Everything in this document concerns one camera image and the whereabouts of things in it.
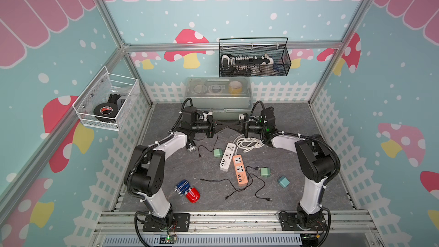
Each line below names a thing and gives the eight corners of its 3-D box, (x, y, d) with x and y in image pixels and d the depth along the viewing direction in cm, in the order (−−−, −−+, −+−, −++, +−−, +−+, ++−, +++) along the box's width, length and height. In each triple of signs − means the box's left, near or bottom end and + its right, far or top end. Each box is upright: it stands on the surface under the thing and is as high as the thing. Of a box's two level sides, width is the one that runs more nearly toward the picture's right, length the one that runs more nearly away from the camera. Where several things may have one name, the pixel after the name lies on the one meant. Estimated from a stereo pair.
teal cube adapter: (283, 188, 86) (284, 187, 83) (276, 181, 88) (278, 179, 86) (289, 184, 87) (290, 182, 85) (282, 176, 89) (283, 174, 87)
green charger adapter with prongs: (260, 177, 89) (261, 175, 87) (259, 169, 92) (260, 167, 89) (270, 177, 89) (272, 175, 87) (269, 169, 92) (270, 167, 89)
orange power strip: (237, 186, 86) (238, 184, 84) (232, 157, 96) (232, 155, 94) (248, 185, 86) (248, 183, 84) (241, 156, 96) (242, 154, 94)
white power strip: (219, 169, 91) (219, 167, 89) (228, 143, 101) (229, 141, 99) (227, 172, 90) (227, 170, 88) (236, 146, 100) (236, 143, 98)
